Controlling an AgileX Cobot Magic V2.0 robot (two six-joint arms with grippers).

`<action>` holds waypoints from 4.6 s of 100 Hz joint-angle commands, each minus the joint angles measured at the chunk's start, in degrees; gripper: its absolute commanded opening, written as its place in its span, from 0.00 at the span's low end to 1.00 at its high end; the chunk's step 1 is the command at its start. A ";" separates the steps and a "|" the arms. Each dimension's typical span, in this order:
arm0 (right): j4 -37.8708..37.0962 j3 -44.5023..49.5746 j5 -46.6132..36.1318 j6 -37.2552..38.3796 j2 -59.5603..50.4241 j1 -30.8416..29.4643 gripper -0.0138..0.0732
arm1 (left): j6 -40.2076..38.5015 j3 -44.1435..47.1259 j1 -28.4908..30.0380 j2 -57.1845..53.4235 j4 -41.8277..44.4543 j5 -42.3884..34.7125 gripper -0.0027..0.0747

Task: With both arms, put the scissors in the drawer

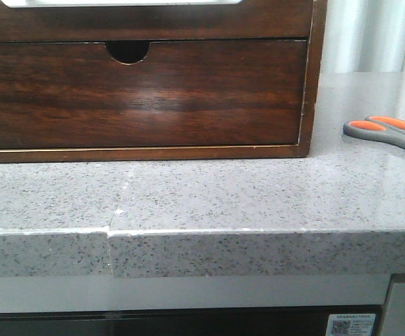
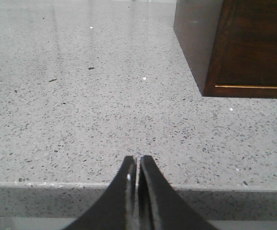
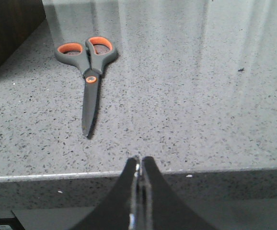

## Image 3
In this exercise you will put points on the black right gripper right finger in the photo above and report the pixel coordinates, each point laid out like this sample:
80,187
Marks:
162,207

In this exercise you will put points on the dark wooden drawer cabinet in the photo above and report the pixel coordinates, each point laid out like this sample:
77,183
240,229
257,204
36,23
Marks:
18,19

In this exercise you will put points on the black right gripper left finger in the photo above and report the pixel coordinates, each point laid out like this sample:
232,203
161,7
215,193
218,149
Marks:
114,212

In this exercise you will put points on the grey orange scissors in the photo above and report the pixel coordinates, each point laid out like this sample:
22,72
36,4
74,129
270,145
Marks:
90,59

